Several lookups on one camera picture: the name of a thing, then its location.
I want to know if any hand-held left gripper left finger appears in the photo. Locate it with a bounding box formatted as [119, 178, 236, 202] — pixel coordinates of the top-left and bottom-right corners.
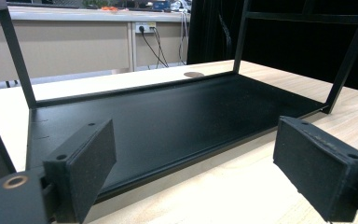
[42, 118, 117, 224]

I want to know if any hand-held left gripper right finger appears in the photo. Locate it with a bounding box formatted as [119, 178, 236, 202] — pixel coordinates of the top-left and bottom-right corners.
[272, 115, 358, 223]

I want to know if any black metal rack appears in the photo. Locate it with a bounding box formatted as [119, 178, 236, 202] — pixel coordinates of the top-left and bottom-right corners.
[0, 0, 358, 205]

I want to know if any beige counter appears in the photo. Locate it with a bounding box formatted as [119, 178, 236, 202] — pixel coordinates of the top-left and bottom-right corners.
[0, 6, 191, 84]

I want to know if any black curtain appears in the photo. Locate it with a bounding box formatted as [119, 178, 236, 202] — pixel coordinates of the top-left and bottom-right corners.
[186, 0, 358, 95]

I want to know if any round brown table grommet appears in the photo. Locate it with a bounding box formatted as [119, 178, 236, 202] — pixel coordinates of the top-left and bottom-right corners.
[183, 71, 206, 78]

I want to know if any blue box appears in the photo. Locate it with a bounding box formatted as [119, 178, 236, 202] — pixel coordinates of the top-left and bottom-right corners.
[152, 0, 172, 11]

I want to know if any black power cable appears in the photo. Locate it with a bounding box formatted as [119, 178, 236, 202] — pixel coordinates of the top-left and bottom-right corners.
[150, 27, 170, 68]
[139, 27, 168, 69]

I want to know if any white wall power outlet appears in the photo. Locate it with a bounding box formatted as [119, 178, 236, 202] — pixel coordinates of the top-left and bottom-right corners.
[135, 21, 158, 35]

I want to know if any white cable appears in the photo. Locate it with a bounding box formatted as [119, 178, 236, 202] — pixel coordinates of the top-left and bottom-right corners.
[178, 11, 190, 65]

